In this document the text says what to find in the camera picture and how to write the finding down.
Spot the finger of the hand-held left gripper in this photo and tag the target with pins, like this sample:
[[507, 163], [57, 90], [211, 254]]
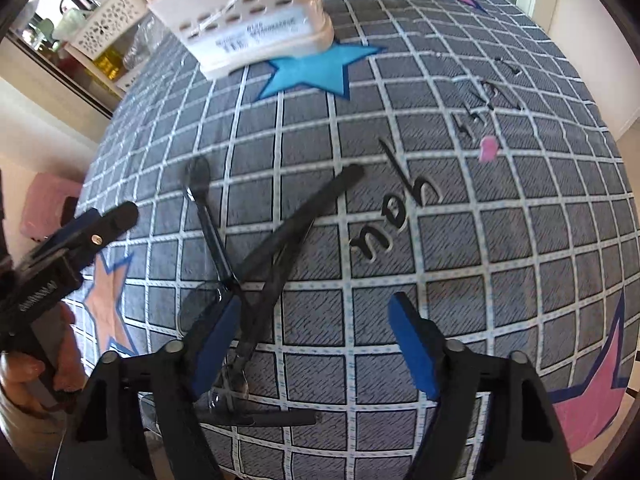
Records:
[[107, 227], [77, 222]]

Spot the person's left hand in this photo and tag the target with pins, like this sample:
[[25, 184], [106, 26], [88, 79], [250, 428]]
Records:
[[20, 380]]

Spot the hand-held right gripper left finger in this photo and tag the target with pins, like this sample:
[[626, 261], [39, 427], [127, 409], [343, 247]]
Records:
[[215, 332]]

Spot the clear plastic bags bundle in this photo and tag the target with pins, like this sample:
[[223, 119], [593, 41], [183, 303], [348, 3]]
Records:
[[145, 42]]

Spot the dark translucent plastic fork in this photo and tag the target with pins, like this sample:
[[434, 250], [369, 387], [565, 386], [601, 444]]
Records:
[[277, 280]]

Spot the beige plastic utensil holder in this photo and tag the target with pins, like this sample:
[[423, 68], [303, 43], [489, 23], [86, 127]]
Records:
[[260, 35]]

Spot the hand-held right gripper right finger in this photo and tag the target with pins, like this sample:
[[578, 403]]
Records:
[[415, 342]]

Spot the yellow oil bottle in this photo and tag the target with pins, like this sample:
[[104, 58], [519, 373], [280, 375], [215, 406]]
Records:
[[109, 62]]

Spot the beige plastic storage cart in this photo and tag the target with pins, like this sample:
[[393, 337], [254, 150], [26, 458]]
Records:
[[105, 25]]

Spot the pink plastic stool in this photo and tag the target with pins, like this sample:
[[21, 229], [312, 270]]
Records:
[[50, 200]]

